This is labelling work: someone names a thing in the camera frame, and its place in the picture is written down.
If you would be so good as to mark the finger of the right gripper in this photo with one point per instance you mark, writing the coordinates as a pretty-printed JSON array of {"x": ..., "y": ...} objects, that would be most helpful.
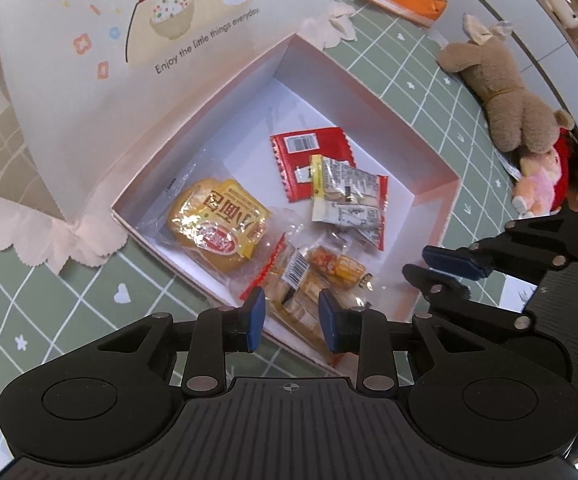
[
  {"x": 451, "y": 300},
  {"x": 481, "y": 259}
]

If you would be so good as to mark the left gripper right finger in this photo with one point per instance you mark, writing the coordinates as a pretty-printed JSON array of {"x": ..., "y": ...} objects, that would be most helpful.
[{"x": 364, "y": 333}]

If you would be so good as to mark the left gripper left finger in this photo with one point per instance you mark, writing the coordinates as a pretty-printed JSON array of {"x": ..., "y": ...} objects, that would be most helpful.
[{"x": 218, "y": 331}]

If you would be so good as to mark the brown biscuit snack packet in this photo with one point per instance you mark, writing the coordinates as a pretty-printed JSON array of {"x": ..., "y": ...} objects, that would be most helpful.
[{"x": 300, "y": 268}]

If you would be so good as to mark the silver red snack packet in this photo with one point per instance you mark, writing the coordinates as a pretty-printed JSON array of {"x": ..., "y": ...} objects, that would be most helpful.
[{"x": 349, "y": 198}]

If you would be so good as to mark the pink plush toy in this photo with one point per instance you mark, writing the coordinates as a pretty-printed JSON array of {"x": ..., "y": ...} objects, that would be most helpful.
[{"x": 534, "y": 194}]

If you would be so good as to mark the yellow bread snack packet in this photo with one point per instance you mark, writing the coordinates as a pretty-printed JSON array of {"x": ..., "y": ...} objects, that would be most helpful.
[{"x": 220, "y": 221}]

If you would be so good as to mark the brown plush bunny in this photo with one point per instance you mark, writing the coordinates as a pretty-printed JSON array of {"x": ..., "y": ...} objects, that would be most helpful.
[{"x": 517, "y": 117}]

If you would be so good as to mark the white cartoon food cover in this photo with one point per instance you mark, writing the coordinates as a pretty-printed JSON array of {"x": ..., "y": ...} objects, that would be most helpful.
[{"x": 88, "y": 87}]

